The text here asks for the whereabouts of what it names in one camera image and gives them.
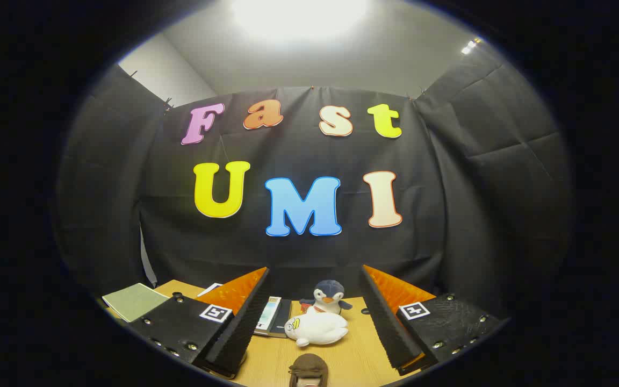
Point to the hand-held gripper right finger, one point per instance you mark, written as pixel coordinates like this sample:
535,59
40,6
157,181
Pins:
390,328

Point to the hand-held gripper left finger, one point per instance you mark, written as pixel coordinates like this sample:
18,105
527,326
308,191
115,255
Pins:
245,328

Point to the black backdrop cloth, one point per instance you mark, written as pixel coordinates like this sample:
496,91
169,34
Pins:
309,156

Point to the brown fuzzy shoe with bow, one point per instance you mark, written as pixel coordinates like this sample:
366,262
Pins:
308,365

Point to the light blue cover book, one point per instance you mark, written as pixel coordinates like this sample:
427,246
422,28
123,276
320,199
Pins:
268,317

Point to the dark blue penguin plush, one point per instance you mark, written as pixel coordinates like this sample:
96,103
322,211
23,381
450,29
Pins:
326,293

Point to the large ceiling light panel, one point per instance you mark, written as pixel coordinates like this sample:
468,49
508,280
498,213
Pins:
299,16

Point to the white printed leaflet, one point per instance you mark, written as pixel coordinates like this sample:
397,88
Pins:
210,290

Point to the white duck plush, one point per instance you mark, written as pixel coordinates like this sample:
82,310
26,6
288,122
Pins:
317,328

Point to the small ceiling spotlight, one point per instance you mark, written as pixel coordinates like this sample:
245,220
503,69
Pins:
469,48

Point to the pale green fabric storage box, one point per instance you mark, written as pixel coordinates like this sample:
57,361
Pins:
135,301

